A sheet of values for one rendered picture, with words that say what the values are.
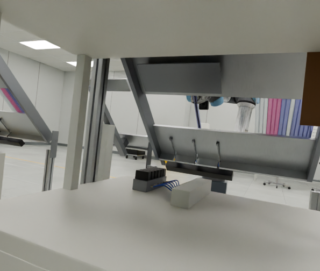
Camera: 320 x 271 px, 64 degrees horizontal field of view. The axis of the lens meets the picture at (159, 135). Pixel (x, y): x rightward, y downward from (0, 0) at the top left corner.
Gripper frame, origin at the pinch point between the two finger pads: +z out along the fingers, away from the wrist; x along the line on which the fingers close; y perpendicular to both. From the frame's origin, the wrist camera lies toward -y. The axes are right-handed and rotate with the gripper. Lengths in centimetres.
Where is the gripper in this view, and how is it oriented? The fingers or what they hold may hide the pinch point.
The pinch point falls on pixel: (196, 103)
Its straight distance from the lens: 116.4
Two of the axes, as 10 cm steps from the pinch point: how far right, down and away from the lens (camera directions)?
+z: -4.0, 4.9, -7.8
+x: 9.1, 1.0, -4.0
